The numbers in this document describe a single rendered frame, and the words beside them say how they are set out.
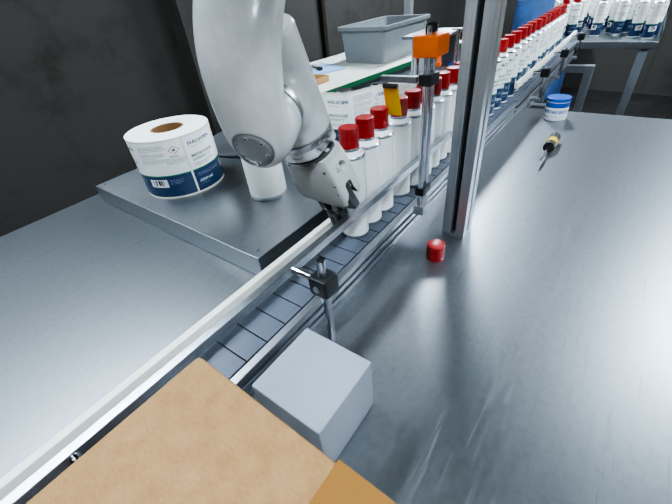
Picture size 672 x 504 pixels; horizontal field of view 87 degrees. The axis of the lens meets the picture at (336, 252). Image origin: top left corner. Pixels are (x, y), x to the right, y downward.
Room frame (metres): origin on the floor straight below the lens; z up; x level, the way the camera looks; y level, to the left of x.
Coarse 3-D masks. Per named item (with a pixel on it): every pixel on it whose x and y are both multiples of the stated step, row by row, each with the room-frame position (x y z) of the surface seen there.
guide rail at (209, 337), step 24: (432, 144) 0.76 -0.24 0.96; (408, 168) 0.65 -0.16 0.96; (384, 192) 0.58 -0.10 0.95; (288, 264) 0.39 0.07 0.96; (264, 288) 0.35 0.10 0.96; (240, 312) 0.31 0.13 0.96; (216, 336) 0.28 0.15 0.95; (192, 360) 0.26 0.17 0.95; (144, 384) 0.22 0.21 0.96; (120, 408) 0.20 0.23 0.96; (96, 432) 0.18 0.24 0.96; (48, 480) 0.14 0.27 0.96
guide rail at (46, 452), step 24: (312, 240) 0.52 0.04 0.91; (240, 288) 0.41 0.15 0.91; (216, 312) 0.36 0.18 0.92; (192, 336) 0.33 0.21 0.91; (168, 360) 0.30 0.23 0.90; (120, 384) 0.26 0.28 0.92; (96, 408) 0.23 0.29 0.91; (72, 432) 0.21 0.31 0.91; (48, 456) 0.19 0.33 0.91; (0, 480) 0.17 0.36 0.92; (24, 480) 0.17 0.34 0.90
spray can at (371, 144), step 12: (360, 120) 0.60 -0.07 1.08; (372, 120) 0.60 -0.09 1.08; (360, 132) 0.60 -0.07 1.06; (372, 132) 0.60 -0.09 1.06; (360, 144) 0.60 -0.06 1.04; (372, 144) 0.59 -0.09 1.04; (372, 156) 0.59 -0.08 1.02; (372, 168) 0.59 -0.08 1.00; (372, 180) 0.59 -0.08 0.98; (372, 192) 0.59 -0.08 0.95; (372, 216) 0.59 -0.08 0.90
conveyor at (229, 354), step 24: (384, 216) 0.62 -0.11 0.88; (336, 240) 0.55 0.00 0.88; (360, 240) 0.55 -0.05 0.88; (312, 264) 0.49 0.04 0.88; (336, 264) 0.48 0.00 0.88; (288, 288) 0.43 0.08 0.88; (264, 312) 0.39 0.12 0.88; (288, 312) 0.38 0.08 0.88; (240, 336) 0.34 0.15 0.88; (264, 336) 0.34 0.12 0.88; (216, 360) 0.31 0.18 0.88; (240, 360) 0.30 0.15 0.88
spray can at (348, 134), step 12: (348, 132) 0.56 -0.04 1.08; (348, 144) 0.56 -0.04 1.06; (348, 156) 0.55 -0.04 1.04; (360, 156) 0.56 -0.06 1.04; (360, 168) 0.55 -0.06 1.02; (360, 180) 0.55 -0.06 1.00; (360, 192) 0.55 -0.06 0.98; (360, 216) 0.55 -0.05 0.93; (348, 228) 0.55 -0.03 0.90; (360, 228) 0.55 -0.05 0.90
